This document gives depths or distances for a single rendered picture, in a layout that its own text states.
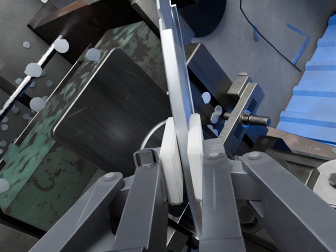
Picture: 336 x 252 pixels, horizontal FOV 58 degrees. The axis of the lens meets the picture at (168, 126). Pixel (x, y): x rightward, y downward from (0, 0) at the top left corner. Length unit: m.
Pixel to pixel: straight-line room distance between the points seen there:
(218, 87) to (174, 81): 0.44
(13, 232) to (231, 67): 1.41
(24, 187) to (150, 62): 0.30
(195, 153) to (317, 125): 1.83
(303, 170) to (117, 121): 0.23
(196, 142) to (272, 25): 1.88
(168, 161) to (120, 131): 0.25
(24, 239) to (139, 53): 0.36
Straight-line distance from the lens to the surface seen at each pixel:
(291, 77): 2.21
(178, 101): 0.18
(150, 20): 0.60
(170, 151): 0.16
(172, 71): 0.18
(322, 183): 0.37
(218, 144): 0.18
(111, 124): 0.39
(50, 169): 0.52
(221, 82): 0.62
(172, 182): 0.16
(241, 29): 1.79
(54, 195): 0.54
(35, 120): 0.85
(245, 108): 0.61
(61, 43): 0.51
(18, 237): 0.55
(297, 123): 2.03
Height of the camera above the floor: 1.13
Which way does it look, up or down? 52 degrees down
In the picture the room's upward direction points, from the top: 102 degrees clockwise
